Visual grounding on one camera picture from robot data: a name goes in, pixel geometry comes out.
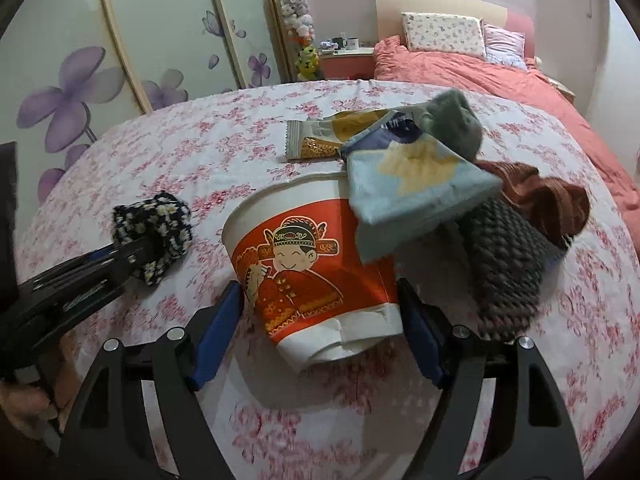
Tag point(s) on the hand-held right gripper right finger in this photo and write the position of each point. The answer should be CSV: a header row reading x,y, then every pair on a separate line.
x,y
420,335

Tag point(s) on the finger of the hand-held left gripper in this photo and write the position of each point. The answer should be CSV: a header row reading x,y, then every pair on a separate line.
x,y
135,260

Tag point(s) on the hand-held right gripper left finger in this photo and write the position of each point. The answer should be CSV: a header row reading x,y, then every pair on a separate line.
x,y
220,330

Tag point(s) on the red white noodle cup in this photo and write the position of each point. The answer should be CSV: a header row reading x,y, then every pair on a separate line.
x,y
310,270

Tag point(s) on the person's left hand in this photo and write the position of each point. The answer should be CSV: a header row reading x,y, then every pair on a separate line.
x,y
25,402

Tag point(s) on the dark grey knitted sock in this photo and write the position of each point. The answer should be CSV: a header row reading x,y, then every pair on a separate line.
x,y
505,270

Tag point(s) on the pink floral bed sheet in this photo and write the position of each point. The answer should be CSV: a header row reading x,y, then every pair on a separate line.
x,y
200,150

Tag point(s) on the light blue yellow sock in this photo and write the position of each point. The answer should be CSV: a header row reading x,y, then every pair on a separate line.
x,y
415,185

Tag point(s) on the rust brown knitted sock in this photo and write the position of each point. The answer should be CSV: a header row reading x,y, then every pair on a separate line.
x,y
540,195

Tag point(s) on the beige brown snack wrapper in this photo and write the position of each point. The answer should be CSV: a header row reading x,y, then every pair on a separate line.
x,y
310,145

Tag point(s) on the grey green sock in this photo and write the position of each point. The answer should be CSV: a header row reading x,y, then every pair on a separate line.
x,y
455,120

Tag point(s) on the floral sliding-door wardrobe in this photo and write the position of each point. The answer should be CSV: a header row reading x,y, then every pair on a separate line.
x,y
150,20

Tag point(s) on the salmon pink duvet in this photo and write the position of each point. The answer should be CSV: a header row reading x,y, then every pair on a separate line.
x,y
500,80

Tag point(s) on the pink nightstand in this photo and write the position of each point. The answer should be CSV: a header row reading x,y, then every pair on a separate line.
x,y
347,65

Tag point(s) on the beige nightstand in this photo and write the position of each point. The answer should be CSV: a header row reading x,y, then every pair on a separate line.
x,y
565,91

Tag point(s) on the white mug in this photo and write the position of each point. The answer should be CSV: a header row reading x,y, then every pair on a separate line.
x,y
352,43

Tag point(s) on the dark mug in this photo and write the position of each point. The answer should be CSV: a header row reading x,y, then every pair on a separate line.
x,y
340,41

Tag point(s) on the pink striped pillow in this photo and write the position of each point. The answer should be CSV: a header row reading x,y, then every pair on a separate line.
x,y
502,45

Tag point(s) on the white floral pillow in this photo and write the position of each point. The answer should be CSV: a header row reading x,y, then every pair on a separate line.
x,y
445,32

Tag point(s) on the beige pink headboard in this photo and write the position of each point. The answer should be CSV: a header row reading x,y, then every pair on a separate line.
x,y
450,2

